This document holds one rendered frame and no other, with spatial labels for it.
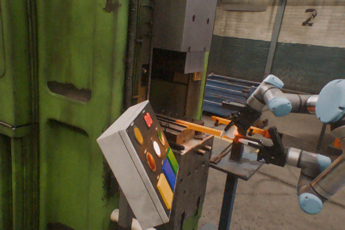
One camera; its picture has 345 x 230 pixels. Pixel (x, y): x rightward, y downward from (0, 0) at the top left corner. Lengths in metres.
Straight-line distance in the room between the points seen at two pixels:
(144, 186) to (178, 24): 0.72
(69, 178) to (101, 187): 0.27
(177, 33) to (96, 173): 0.68
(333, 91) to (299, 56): 8.21
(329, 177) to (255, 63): 8.40
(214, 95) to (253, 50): 4.44
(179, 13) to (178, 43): 0.12
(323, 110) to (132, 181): 0.53
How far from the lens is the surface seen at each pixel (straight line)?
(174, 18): 1.27
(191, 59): 1.34
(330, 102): 0.84
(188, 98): 1.71
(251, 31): 9.63
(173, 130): 1.42
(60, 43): 1.41
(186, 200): 1.57
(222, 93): 5.23
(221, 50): 10.07
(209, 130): 1.41
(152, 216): 0.82
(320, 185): 1.21
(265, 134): 1.68
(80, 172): 1.46
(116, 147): 0.75
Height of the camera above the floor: 1.44
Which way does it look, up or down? 16 degrees down
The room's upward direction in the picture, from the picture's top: 6 degrees clockwise
